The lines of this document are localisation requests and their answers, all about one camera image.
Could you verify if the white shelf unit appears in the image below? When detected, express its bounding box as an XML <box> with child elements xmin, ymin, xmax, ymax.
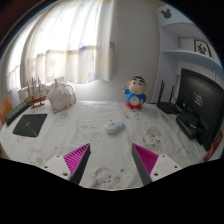
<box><xmin>151</xmin><ymin>3</ymin><xmax>224</xmax><ymax>104</ymax></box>

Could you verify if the white radiator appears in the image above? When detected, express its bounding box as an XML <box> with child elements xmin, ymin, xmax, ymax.
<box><xmin>17</xmin><ymin>84</ymin><xmax>51</xmax><ymax>103</ymax></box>

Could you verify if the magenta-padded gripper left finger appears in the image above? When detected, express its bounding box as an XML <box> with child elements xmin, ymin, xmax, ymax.
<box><xmin>41</xmin><ymin>143</ymin><xmax>92</xmax><ymax>186</ymax></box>

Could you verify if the large white conch shell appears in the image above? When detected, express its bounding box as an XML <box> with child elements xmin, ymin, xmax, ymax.
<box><xmin>46</xmin><ymin>78</ymin><xmax>77</xmax><ymax>113</ymax></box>

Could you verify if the black keyboard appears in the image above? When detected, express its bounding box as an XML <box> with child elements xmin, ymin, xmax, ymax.
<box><xmin>4</xmin><ymin>100</ymin><xmax>33</xmax><ymax>127</ymax></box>

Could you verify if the black router with antennas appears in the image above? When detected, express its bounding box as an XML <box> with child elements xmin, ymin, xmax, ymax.
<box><xmin>156</xmin><ymin>79</ymin><xmax>183</xmax><ymax>115</ymax></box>

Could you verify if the black mouse pad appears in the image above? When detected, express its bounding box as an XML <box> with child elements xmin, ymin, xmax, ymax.
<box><xmin>12</xmin><ymin>113</ymin><xmax>48</xmax><ymax>138</ymax></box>

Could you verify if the white printed tablecloth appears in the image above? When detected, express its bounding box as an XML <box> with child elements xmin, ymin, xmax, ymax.
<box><xmin>0</xmin><ymin>99</ymin><xmax>221</xmax><ymax>191</ymax></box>

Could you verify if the black monitor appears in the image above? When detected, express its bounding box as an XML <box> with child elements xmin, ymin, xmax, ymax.
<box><xmin>175</xmin><ymin>68</ymin><xmax>224</xmax><ymax>152</ymax></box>

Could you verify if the sheer white curtain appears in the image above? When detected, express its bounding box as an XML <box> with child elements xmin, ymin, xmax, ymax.
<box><xmin>6</xmin><ymin>0</ymin><xmax>118</xmax><ymax>93</ymax></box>

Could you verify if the black box device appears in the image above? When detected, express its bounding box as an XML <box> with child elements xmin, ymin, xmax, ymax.
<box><xmin>175</xmin><ymin>111</ymin><xmax>209</xmax><ymax>140</ymax></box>

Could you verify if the white cartoon-print computer mouse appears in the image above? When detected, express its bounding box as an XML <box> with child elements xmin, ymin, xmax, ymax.
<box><xmin>103</xmin><ymin>120</ymin><xmax>126</xmax><ymax>135</ymax></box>

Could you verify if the red flat packet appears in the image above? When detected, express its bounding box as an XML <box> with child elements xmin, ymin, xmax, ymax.
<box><xmin>203</xmin><ymin>129</ymin><xmax>224</xmax><ymax>162</ymax></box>

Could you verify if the orange wooden chair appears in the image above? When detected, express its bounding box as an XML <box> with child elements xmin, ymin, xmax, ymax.
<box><xmin>0</xmin><ymin>96</ymin><xmax>14</xmax><ymax>126</ymax></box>

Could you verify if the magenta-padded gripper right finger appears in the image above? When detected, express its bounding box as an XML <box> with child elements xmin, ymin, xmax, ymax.
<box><xmin>131</xmin><ymin>143</ymin><xmax>184</xmax><ymax>186</ymax></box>

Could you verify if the wooden model sailing ship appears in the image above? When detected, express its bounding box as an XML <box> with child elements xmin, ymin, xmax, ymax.
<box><xmin>25</xmin><ymin>76</ymin><xmax>48</xmax><ymax>109</ymax></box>

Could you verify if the cartoon boy figurine clock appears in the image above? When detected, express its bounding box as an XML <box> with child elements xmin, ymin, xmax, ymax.
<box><xmin>123</xmin><ymin>75</ymin><xmax>148</xmax><ymax>111</ymax></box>

